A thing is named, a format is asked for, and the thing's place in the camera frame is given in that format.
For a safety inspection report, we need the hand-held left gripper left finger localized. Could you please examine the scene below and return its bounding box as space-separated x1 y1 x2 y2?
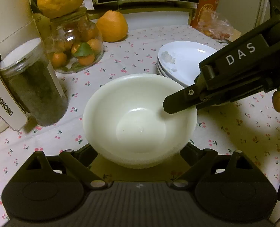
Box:
24 146 108 191

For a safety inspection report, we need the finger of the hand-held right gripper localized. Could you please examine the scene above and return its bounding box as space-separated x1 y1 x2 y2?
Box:
163 85 216 114

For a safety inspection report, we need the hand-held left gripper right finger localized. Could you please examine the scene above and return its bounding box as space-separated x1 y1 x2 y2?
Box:
172 144 259 191

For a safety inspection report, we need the large blue-rimmed plate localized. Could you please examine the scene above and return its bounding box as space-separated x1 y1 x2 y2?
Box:
157 66 194 88
157 60 196 84

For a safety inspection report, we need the white bowl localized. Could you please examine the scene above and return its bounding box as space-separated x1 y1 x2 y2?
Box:
82 73 198 161

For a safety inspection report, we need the white plate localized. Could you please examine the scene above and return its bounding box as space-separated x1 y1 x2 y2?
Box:
158 41 219 77

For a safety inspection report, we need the cream bowl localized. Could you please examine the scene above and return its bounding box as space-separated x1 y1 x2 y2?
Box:
90 144 180 169

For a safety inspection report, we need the cherry print tablecloth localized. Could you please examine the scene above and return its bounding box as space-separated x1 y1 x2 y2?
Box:
0 25 280 227

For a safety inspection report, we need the plastic bag of oranges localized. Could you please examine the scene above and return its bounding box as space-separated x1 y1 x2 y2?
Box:
196 11 240 43

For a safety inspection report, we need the silver refrigerator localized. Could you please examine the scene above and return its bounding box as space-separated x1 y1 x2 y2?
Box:
213 0 273 40

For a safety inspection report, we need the red cardboard box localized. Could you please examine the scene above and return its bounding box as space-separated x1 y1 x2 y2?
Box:
190 0 223 29

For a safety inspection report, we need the glass canister of dark tea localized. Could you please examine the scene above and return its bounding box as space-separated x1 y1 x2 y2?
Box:
0 38 69 127

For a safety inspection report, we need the glass jar of small oranges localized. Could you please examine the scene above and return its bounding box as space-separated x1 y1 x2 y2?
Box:
45 7 104 74

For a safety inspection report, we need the white kitchen appliance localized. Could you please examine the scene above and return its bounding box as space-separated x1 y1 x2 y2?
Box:
0 0 44 136

